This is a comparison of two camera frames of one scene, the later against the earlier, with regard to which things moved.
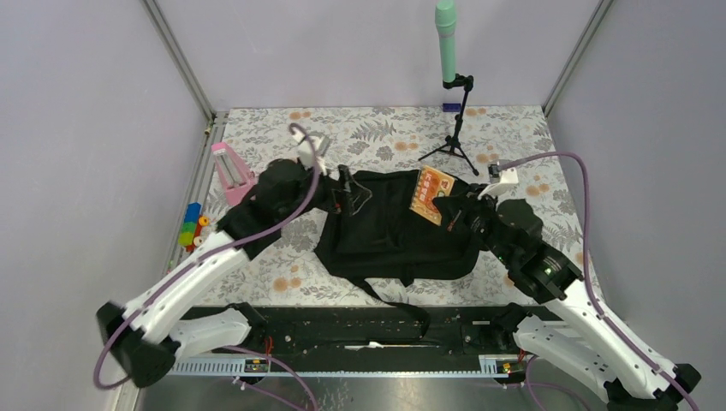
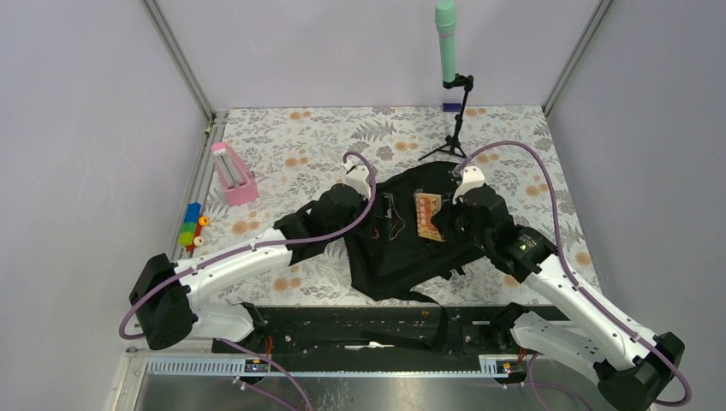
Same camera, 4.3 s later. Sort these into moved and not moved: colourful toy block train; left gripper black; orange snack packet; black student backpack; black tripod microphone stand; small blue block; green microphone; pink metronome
Moved: orange snack packet; left gripper black; black student backpack
Not moved: pink metronome; green microphone; colourful toy block train; small blue block; black tripod microphone stand
